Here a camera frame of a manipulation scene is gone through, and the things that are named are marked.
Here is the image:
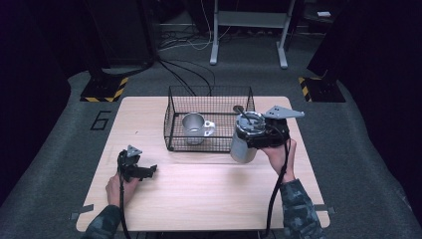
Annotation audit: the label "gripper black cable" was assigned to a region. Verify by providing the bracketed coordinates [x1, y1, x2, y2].
[264, 123, 293, 239]
[116, 158, 133, 239]

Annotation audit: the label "steel tumbler with lid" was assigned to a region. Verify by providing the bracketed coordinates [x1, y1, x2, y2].
[229, 111, 268, 164]

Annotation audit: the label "grey tape strip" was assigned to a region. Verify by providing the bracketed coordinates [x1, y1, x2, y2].
[69, 204, 95, 221]
[314, 204, 336, 215]

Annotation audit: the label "black floor cables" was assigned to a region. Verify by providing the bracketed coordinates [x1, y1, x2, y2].
[158, 59, 217, 98]

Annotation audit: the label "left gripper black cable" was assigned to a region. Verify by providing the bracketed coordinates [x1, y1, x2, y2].
[116, 158, 133, 239]

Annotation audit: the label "person's right hand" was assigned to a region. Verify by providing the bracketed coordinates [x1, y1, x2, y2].
[262, 138, 298, 184]

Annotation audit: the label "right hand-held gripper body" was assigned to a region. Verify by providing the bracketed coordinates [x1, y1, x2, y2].
[247, 105, 306, 149]

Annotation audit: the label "black wire basket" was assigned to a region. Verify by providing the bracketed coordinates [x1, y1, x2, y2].
[163, 85, 257, 153]

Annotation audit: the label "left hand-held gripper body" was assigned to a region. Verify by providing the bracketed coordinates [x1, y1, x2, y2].
[116, 144, 143, 182]

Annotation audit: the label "white metal stand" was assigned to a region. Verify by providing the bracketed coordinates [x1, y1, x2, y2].
[209, 0, 297, 70]

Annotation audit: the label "metal straw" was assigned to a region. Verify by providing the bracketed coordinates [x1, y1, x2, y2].
[239, 110, 254, 125]

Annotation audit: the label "black cabinet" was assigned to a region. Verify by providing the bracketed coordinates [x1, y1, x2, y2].
[85, 0, 157, 69]

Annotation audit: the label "steel mug with handle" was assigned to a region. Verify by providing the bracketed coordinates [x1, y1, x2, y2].
[181, 113, 217, 146]

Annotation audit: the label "black yellow-striped stand base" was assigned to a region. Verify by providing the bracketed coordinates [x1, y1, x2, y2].
[80, 76, 129, 104]
[298, 76, 346, 104]

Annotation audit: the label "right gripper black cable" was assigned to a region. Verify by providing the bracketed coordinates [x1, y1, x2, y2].
[264, 123, 293, 239]

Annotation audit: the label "white floor cables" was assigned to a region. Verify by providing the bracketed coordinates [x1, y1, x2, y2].
[158, 0, 233, 52]

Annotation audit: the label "person's left hand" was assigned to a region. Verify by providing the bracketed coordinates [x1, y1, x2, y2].
[105, 173, 140, 208]

